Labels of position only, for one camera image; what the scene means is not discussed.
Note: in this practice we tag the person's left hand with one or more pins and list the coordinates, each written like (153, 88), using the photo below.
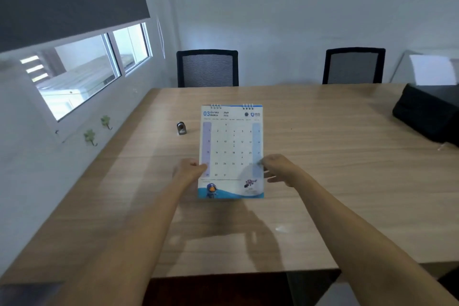
(186, 170)

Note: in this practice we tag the person's right hand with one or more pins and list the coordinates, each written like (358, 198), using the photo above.
(281, 169)

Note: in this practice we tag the person's right thumb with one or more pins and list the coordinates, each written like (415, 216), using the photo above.
(266, 161)

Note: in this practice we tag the person's left thumb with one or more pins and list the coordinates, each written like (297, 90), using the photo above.
(200, 168)

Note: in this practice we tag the white spiral desk calendar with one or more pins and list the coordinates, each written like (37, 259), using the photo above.
(231, 151)

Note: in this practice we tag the person's right forearm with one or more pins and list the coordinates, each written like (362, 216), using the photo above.
(362, 241)

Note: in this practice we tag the person's left forearm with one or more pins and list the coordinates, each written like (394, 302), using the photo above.
(122, 241)

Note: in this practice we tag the small silver binder clip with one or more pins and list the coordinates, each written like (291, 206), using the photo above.
(181, 128)

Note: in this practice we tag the black mesh office chair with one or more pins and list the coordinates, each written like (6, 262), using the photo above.
(208, 68)
(353, 66)

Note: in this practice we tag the white framed sliding window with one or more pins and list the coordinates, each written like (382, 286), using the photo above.
(86, 69)

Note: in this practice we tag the black bag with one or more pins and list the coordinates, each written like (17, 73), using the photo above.
(426, 112)

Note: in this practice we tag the green clover wall hook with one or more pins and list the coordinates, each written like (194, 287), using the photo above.
(106, 121)
(90, 136)

